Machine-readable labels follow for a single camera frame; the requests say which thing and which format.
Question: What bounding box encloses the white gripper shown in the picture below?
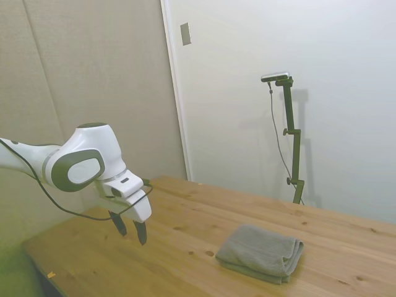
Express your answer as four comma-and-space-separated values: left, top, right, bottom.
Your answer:
94, 179, 153, 246

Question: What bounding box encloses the grey towel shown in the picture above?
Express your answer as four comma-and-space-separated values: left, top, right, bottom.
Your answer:
214, 224, 305, 285

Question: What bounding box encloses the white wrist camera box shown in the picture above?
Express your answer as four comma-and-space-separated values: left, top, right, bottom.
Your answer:
103, 172, 145, 199

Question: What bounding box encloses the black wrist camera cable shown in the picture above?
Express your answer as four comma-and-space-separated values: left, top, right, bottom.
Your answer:
0, 138, 154, 221

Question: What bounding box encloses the white door frame trim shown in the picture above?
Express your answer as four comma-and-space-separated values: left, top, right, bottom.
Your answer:
160, 0, 193, 182

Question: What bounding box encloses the dark green camera stand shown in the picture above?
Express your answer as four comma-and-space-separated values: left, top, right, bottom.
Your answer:
275, 77, 306, 205

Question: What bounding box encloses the grey wall switch plate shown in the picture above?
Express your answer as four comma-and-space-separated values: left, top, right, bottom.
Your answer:
179, 22, 192, 47

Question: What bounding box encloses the silver exterior camera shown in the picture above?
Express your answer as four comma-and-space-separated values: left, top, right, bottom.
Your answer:
260, 71, 291, 83

